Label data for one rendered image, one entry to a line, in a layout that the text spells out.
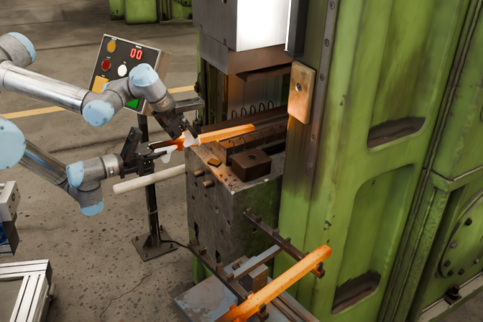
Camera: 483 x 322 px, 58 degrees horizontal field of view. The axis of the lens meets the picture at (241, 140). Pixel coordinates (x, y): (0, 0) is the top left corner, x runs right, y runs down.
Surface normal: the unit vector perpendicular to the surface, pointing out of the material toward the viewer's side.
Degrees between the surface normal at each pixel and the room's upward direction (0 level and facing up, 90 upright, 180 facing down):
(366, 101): 89
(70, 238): 0
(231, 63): 90
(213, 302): 0
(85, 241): 0
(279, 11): 90
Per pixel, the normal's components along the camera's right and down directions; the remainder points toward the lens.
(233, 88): 0.52, 0.46
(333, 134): -0.85, 0.25
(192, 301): 0.04, -0.85
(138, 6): 0.30, 0.50
